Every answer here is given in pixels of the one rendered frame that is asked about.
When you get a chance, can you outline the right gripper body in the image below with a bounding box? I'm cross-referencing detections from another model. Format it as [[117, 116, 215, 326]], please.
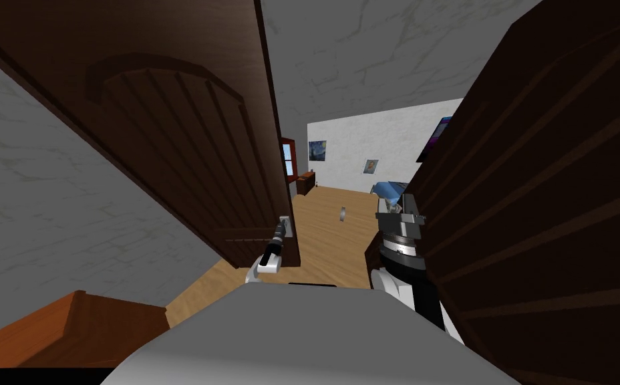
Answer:
[[375, 193, 427, 245]]

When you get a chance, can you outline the blue bed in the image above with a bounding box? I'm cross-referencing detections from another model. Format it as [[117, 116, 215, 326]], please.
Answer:
[[370, 180, 410, 215]]

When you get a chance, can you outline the small dark brown cabinet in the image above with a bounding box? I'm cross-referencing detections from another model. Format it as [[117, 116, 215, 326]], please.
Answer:
[[296, 170, 317, 197]]

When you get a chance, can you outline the red-framed window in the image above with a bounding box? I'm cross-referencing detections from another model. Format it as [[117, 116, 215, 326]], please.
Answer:
[[281, 137, 298, 184]]

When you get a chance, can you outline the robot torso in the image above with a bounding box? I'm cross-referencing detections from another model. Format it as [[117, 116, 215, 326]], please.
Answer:
[[100, 281, 522, 385]]

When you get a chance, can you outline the dark brown arched-panel door leaf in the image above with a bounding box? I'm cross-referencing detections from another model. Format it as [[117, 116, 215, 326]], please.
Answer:
[[0, 0, 302, 269]]

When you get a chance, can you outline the dark brown slatted door leaf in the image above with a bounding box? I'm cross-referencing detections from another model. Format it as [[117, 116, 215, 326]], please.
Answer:
[[405, 0, 620, 385]]

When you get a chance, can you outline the orange-brown wooden cabinet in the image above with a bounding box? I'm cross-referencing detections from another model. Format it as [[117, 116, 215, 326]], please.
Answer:
[[0, 290, 170, 370]]

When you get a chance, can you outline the purple and blue wall picture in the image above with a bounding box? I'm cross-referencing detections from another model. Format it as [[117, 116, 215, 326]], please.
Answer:
[[416, 115, 454, 164]]

